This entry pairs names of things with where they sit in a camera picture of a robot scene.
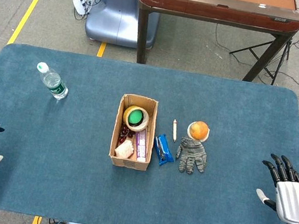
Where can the purple white tube box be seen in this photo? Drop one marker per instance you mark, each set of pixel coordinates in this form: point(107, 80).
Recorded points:
point(141, 145)

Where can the yellow packing tape roll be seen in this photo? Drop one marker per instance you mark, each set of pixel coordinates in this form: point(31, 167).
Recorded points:
point(145, 123)

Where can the blue gray robot base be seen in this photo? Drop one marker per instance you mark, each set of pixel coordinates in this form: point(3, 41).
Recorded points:
point(118, 10)

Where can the gray striped knit glove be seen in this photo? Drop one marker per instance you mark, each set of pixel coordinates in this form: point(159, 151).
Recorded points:
point(191, 154)

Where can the brown mahjong table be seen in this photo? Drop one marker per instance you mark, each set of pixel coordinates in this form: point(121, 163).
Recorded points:
point(214, 7)

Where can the short wooden pencil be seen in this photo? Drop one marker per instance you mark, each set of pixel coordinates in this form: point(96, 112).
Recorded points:
point(174, 131)

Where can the clear water bottle green label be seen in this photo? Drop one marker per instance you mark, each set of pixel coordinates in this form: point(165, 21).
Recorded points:
point(53, 83)

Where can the blue table cloth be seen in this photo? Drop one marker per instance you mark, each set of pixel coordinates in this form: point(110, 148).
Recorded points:
point(68, 176)

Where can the cardboard box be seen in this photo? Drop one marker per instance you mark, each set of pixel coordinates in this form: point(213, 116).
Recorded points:
point(128, 163)

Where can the white wrapped snack packet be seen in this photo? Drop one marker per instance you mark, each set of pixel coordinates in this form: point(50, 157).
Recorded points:
point(124, 149)

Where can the dark red cherries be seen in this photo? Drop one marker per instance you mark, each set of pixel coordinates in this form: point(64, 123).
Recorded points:
point(125, 134)

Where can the orange fruit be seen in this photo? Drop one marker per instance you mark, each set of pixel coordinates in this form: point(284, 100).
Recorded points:
point(199, 130)

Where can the blue snack packet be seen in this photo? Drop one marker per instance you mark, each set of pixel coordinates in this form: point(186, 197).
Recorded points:
point(164, 151)

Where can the white power strip with plugs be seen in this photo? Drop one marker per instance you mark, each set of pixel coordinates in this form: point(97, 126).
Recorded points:
point(80, 4)

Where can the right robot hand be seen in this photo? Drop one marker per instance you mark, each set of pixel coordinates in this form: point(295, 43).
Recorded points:
point(293, 201)

